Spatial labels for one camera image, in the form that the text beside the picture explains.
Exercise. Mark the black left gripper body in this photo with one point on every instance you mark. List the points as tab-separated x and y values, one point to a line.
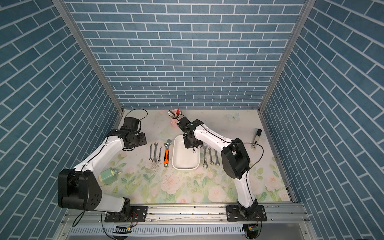
138	139

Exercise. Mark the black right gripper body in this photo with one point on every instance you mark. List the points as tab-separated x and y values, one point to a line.
189	144

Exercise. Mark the silver ring spanner wrench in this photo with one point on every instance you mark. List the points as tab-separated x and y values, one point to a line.
150	158

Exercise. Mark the large silver combination wrench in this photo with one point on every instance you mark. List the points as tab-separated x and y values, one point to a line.
155	153

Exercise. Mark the orange black adjustable wrench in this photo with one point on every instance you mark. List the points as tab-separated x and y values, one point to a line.
166	156

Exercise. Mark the silver double open-end wrench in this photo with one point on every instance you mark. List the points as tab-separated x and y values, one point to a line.
205	164

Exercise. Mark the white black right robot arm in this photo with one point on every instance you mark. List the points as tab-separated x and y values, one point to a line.
235	158

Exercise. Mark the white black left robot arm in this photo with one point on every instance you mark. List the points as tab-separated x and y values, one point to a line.
78	188

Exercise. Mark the white plastic storage box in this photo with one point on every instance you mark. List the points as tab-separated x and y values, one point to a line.
184	159

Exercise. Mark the pink pen cup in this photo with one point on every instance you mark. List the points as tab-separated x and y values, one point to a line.
174	122

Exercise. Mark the green glue bottle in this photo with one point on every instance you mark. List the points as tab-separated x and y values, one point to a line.
109	176

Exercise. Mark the beige black stapler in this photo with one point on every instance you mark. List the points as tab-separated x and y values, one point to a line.
256	139

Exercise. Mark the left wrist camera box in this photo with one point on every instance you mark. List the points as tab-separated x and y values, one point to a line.
131	124

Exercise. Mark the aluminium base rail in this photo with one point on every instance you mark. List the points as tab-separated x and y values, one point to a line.
182	219

